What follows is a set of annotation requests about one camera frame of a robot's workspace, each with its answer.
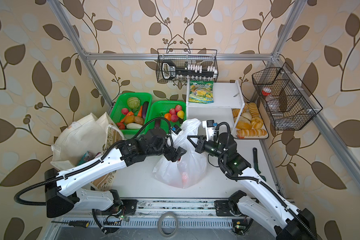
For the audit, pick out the tray of bread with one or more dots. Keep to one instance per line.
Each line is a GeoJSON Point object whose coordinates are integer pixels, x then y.
{"type": "Point", "coordinates": [249, 123]}

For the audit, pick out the brown potato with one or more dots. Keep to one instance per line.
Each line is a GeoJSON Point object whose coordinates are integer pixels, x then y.
{"type": "Point", "coordinates": [139, 120]}

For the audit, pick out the dark purple eggplant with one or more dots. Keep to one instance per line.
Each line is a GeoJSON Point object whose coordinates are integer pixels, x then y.
{"type": "Point", "coordinates": [145, 109]}

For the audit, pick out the black wire basket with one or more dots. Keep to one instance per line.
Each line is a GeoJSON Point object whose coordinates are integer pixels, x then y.
{"type": "Point", "coordinates": [205, 57]}
{"type": "Point", "coordinates": [288, 101]}

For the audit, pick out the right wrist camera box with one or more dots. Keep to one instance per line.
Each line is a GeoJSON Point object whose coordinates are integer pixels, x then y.
{"type": "Point", "coordinates": [210, 126]}

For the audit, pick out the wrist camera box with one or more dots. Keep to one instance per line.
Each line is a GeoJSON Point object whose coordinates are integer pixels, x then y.
{"type": "Point", "coordinates": [210, 126]}
{"type": "Point", "coordinates": [176, 129]}

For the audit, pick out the green handled tool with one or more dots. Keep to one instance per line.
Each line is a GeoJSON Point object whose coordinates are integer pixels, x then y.
{"type": "Point", "coordinates": [256, 163]}

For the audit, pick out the orange fruit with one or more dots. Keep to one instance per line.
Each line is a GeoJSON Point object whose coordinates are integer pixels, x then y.
{"type": "Point", "coordinates": [168, 116]}

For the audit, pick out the yellow lemon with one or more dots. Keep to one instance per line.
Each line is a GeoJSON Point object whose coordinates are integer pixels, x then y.
{"type": "Point", "coordinates": [181, 114]}

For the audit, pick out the white plastic grocery bag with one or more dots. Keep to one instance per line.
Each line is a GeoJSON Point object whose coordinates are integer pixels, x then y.
{"type": "Point", "coordinates": [191, 167]}

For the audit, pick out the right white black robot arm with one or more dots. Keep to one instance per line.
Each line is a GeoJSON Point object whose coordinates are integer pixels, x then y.
{"type": "Point", "coordinates": [272, 211]}

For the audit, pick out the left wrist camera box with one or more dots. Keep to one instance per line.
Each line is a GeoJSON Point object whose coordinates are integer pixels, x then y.
{"type": "Point", "coordinates": [176, 129]}

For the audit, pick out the roll of clear tape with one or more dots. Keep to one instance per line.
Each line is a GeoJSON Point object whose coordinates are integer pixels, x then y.
{"type": "Point", "coordinates": [168, 224]}

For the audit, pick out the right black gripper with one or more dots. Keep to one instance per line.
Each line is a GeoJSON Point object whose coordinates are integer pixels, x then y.
{"type": "Point", "coordinates": [199, 146]}

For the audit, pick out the back black wire basket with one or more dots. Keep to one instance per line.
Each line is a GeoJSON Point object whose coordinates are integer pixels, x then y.
{"type": "Point", "coordinates": [205, 57]}

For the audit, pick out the cream canvas tote bag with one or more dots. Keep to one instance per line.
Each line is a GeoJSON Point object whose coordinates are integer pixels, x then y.
{"type": "Point", "coordinates": [87, 135]}

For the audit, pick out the white radish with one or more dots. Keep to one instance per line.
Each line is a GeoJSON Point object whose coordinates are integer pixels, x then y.
{"type": "Point", "coordinates": [133, 126]}

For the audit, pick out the white two-tier shelf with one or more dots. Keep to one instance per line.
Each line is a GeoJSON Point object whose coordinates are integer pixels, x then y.
{"type": "Point", "coordinates": [227, 96]}

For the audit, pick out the black barcode scanner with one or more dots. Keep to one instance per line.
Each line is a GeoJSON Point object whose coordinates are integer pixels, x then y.
{"type": "Point", "coordinates": [188, 70]}

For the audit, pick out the yellow green snack bag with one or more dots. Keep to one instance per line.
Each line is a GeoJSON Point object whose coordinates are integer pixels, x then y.
{"type": "Point", "coordinates": [201, 92]}

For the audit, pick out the left yellow black screwdriver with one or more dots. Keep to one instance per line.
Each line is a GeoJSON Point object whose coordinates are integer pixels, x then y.
{"type": "Point", "coordinates": [76, 224]}

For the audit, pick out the right black wire basket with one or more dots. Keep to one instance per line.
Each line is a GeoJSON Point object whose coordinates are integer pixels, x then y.
{"type": "Point", "coordinates": [288, 101]}

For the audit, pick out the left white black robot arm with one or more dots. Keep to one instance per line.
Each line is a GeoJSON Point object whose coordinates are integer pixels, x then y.
{"type": "Point", "coordinates": [62, 191]}

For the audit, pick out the green cabbage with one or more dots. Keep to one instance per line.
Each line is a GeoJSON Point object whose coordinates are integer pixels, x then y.
{"type": "Point", "coordinates": [133, 103]}

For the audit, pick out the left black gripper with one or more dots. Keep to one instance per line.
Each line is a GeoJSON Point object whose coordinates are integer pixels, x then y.
{"type": "Point", "coordinates": [177, 153]}

